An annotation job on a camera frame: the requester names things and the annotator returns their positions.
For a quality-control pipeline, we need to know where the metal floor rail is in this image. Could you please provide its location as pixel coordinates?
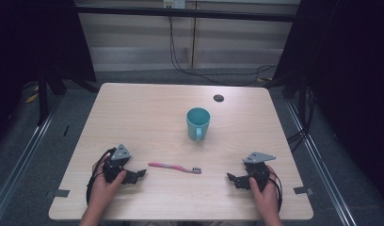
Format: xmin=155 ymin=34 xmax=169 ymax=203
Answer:
xmin=0 ymin=97 xmax=64 ymax=220
xmin=283 ymin=100 xmax=359 ymax=226

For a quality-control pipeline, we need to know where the pink toothbrush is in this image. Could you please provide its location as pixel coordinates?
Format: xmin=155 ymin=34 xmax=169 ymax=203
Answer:
xmin=147 ymin=161 xmax=202 ymax=175

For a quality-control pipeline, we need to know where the person's left hand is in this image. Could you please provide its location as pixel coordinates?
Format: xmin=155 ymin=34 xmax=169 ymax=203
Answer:
xmin=91 ymin=154 xmax=128 ymax=209

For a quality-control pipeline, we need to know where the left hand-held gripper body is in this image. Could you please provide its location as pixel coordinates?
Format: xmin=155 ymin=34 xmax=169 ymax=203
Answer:
xmin=102 ymin=143 xmax=133 ymax=185

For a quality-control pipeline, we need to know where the black curtain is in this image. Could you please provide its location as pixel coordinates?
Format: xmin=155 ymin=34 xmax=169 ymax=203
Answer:
xmin=271 ymin=0 xmax=384 ymax=205
xmin=0 ymin=0 xmax=98 ymax=139

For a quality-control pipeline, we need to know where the black cable on floor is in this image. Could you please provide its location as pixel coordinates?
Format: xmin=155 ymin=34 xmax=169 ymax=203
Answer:
xmin=168 ymin=15 xmax=278 ymax=88

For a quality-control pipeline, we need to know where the grey tape piece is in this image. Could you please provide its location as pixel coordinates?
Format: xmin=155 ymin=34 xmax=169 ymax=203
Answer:
xmin=293 ymin=186 xmax=314 ymax=196
xmin=52 ymin=188 xmax=71 ymax=199

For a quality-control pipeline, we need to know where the teal cup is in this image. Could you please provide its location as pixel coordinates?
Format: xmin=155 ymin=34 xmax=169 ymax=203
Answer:
xmin=185 ymin=106 xmax=212 ymax=142

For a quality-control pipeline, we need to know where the bundle of black cables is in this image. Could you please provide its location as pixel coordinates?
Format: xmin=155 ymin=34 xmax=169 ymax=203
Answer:
xmin=285 ymin=88 xmax=317 ymax=153

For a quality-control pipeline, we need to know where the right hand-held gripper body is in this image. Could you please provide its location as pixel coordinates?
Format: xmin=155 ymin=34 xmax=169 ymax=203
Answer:
xmin=242 ymin=151 xmax=277 ymax=192

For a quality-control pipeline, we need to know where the yellow scrap on floor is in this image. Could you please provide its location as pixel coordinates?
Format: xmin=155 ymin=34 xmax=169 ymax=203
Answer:
xmin=24 ymin=92 xmax=40 ymax=105

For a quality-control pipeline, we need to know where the white wall outlet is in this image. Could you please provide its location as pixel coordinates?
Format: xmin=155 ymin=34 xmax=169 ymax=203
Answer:
xmin=162 ymin=0 xmax=186 ymax=9

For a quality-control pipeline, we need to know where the person's right hand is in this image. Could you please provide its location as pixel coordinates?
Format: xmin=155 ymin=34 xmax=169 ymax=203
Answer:
xmin=248 ymin=164 xmax=281 ymax=218

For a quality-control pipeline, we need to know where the left hand-held gripper black cable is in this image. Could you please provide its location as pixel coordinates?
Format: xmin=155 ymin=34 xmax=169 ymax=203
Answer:
xmin=86 ymin=147 xmax=118 ymax=206

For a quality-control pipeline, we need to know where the hand-held gripper black cable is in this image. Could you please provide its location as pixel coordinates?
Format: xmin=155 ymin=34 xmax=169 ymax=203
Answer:
xmin=86 ymin=147 xmax=118 ymax=206
xmin=265 ymin=163 xmax=284 ymax=215

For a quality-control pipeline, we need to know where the right hand-held gripper black cable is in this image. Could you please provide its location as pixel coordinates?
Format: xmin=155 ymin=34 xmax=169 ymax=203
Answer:
xmin=265 ymin=163 xmax=284 ymax=215

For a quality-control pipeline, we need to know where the black horizontal bar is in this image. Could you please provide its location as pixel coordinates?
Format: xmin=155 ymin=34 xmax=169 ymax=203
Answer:
xmin=74 ymin=4 xmax=298 ymax=23

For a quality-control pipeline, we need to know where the black metal stand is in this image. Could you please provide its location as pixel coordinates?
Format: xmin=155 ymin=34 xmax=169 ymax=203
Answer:
xmin=36 ymin=67 xmax=100 ymax=126
xmin=264 ymin=70 xmax=311 ymax=126

